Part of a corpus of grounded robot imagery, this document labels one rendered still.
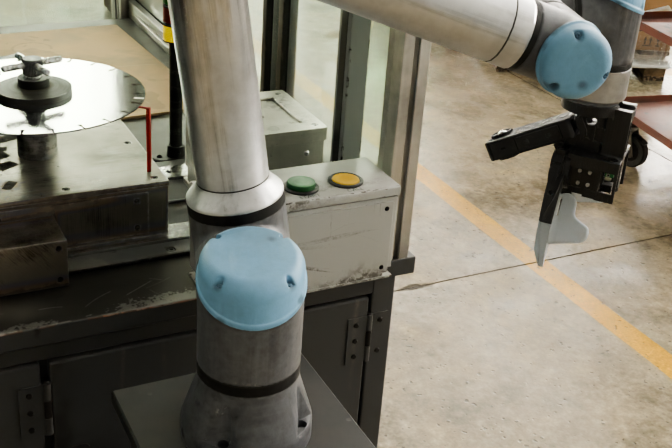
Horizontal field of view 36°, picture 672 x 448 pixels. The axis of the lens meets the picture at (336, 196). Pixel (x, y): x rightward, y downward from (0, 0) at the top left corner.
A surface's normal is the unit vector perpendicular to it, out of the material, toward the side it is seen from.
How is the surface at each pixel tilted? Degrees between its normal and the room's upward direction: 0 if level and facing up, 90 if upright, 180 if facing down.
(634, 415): 0
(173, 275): 0
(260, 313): 88
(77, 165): 0
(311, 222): 90
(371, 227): 90
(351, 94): 90
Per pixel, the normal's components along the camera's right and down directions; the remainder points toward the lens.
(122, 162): 0.07, -0.90
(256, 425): 0.22, 0.14
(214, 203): -0.27, -0.31
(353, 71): 0.44, 0.41
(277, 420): 0.59, 0.10
